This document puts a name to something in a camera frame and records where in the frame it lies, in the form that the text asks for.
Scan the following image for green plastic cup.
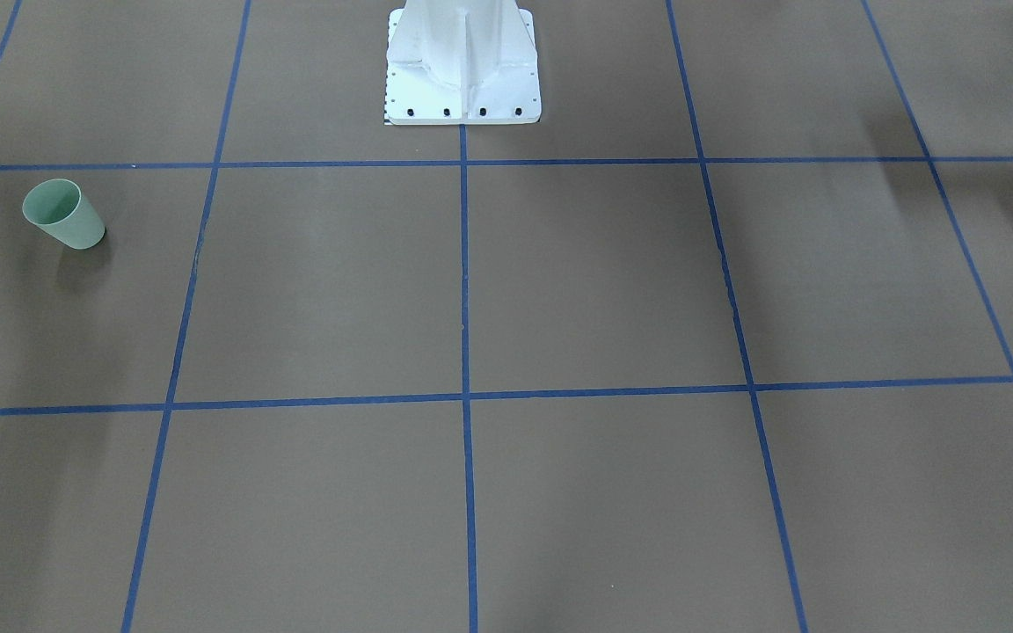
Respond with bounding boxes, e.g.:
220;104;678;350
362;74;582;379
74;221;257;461
23;178;107;250

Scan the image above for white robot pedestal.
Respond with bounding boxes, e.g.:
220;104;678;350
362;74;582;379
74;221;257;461
383;1;543;126

